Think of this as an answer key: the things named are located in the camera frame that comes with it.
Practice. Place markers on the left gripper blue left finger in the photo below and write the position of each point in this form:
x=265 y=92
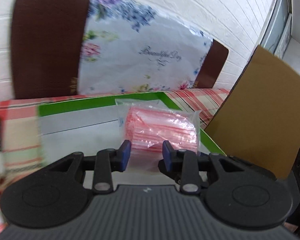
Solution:
x=108 y=161

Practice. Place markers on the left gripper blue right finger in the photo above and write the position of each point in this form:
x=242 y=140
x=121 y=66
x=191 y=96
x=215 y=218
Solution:
x=181 y=166

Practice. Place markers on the bag of red straws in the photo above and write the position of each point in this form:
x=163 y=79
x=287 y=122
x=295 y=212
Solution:
x=147 y=124

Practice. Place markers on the green cardboard box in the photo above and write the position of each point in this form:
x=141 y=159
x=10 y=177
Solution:
x=90 y=125

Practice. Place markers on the red plaid blanket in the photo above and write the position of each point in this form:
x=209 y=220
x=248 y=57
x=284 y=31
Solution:
x=59 y=200

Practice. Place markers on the brown cardboard sheet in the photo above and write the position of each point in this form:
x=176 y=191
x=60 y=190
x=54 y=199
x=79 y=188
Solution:
x=259 y=121

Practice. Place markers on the floral plastic bag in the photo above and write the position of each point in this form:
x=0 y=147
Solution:
x=131 y=47

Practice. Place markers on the dark brown headboard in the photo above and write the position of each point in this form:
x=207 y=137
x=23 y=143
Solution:
x=45 y=42

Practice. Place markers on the window frame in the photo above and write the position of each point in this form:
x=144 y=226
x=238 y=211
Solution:
x=278 y=31

